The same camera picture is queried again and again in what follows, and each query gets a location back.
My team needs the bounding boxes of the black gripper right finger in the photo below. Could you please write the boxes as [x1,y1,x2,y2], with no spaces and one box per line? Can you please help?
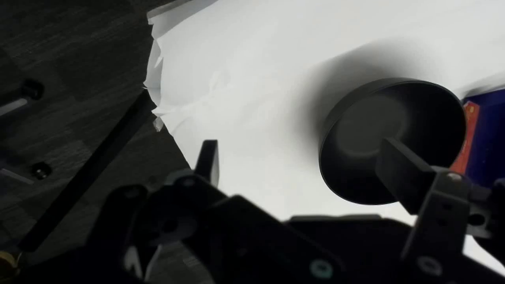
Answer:
[376,138,470,261]

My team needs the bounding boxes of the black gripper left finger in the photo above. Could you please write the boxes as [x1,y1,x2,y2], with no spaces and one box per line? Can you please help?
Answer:
[194,140,219,184]

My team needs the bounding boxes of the blue orange tool holder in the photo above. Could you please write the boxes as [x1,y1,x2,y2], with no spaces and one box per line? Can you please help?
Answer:
[451,88,505,186]

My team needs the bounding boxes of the black bowl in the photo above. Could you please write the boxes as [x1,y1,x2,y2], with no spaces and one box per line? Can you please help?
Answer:
[319,78,465,204]

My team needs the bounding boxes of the white paper sheet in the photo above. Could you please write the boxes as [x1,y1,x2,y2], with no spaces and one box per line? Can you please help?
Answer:
[142,0,505,277]

